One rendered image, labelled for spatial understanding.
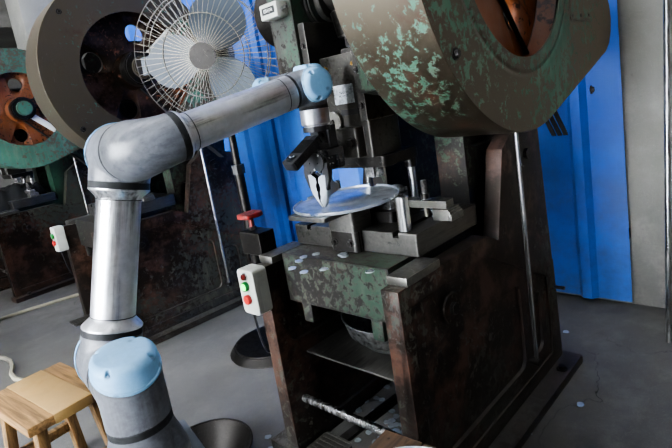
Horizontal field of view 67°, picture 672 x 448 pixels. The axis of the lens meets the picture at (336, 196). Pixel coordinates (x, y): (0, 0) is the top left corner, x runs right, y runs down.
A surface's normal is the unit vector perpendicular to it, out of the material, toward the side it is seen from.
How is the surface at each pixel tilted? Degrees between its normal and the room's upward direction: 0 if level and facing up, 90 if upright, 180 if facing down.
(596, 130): 90
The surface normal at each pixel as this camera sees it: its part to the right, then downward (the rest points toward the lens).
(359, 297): -0.68, 0.25
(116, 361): -0.07, -0.96
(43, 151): 0.76, 0.00
